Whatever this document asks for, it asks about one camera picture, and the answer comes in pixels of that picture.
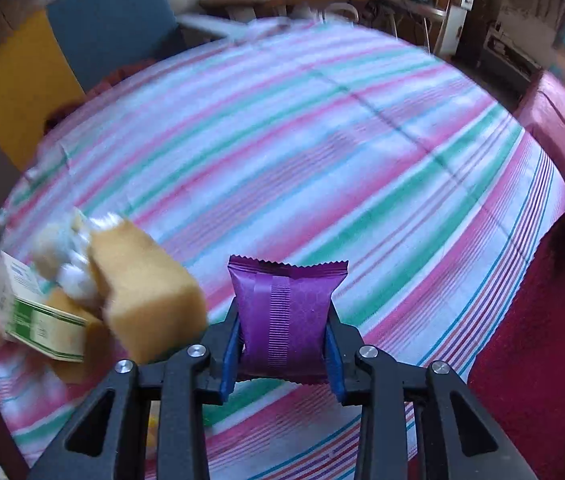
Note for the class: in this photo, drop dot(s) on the grey yellow blue chair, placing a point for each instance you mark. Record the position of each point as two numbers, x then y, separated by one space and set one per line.
107 25

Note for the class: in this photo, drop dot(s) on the white plastic bag ball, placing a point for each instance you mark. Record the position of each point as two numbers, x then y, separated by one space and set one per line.
77 282

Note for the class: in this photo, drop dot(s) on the white stool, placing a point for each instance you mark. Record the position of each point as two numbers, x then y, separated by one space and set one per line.
342 10

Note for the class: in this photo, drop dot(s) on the cluttered wooden side desk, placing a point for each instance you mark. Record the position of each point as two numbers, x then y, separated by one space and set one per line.
422 5

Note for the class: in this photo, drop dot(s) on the purple snack packet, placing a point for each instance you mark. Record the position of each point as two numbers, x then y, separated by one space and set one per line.
282 320

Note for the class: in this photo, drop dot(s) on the green and white carton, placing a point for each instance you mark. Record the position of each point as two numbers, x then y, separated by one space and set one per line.
37 320

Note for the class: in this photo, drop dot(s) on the white shelf unit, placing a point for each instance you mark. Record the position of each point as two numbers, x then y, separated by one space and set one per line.
510 55

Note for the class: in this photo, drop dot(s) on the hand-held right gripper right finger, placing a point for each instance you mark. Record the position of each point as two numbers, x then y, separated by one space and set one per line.
335 360

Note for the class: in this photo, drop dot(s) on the pink bed cover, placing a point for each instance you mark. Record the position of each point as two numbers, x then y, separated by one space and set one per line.
557 125

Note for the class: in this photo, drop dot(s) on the beige sock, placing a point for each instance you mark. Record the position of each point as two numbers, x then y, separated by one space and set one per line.
50 252

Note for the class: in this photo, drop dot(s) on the striped bed sheet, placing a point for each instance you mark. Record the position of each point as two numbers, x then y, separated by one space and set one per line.
312 160

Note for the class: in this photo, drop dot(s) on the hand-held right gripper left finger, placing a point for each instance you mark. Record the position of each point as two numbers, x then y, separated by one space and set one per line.
230 355

